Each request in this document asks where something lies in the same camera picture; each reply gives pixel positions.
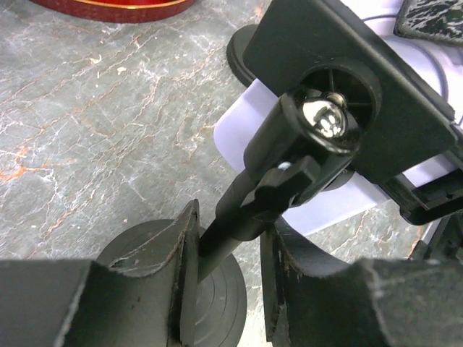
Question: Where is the red round tray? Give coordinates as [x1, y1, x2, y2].
[33, 0, 195, 23]

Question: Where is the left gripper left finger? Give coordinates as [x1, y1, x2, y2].
[1, 200, 200, 346]

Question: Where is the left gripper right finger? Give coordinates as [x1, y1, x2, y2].
[260, 216, 462, 346]

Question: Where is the purple case phone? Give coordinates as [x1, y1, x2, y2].
[213, 1, 462, 236]

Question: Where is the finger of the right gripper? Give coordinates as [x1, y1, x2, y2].
[394, 0, 462, 47]

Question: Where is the black phone stand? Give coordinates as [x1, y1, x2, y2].
[101, 1, 462, 346]
[226, 24, 258, 87]

